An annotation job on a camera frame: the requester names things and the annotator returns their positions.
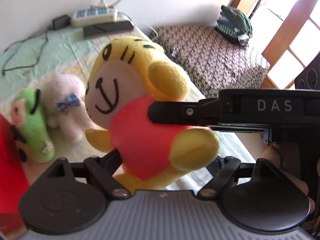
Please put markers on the white charger plug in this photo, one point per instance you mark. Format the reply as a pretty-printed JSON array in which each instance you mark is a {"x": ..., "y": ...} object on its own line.
[{"x": 103, "y": 3}]

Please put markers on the green frog-hood plush toy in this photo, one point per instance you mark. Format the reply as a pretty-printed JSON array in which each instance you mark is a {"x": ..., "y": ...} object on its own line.
[{"x": 29, "y": 129}]

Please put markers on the red cardboard box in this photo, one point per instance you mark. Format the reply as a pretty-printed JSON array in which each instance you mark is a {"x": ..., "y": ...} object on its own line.
[{"x": 13, "y": 182}]

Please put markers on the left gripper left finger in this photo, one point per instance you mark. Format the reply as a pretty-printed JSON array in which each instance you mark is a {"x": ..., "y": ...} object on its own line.
[{"x": 100, "y": 173}]

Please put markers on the wooden window frame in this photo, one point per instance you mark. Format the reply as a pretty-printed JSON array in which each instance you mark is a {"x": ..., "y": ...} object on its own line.
[{"x": 281, "y": 32}]

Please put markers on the person's hand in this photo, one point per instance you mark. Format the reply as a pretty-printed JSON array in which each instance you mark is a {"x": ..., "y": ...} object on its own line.
[{"x": 273, "y": 156}]

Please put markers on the white blue power strip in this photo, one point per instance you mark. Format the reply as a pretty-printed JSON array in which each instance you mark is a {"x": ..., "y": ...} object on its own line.
[{"x": 93, "y": 15}]

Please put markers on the yellow tiger plush red shirt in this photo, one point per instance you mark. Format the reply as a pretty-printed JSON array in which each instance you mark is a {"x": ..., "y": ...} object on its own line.
[{"x": 129, "y": 74}]

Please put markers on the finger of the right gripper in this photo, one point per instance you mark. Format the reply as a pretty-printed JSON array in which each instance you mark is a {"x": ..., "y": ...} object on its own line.
[{"x": 202, "y": 113}]

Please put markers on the white bunny plush blue bow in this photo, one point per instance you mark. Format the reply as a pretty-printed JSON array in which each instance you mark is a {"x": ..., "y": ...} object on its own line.
[{"x": 63, "y": 99}]

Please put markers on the folded green clothes pile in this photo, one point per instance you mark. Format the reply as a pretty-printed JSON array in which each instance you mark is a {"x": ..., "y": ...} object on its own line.
[{"x": 234, "y": 26}]

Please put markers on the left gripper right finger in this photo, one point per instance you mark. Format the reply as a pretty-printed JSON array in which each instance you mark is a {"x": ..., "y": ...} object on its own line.
[{"x": 223, "y": 171}]

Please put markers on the pastel cartoon bed sheet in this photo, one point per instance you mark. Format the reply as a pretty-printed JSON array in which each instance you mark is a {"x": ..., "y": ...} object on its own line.
[{"x": 67, "y": 52}]

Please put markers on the black power adapter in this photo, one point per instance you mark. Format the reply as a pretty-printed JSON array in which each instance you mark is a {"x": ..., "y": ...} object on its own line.
[{"x": 61, "y": 22}]

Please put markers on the black smartphone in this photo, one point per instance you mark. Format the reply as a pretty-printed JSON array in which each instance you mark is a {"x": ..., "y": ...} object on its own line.
[{"x": 107, "y": 28}]

